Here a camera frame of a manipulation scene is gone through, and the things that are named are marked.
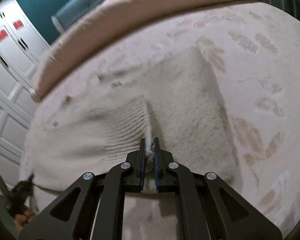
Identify cream knitted sweater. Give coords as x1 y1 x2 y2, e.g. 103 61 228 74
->
25 47 242 239

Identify white wardrobe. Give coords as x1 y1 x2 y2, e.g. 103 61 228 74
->
0 0 50 188

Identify left hand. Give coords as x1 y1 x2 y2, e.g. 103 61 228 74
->
14 208 36 231

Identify white floral bed blanket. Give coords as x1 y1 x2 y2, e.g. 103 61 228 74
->
52 2 300 236

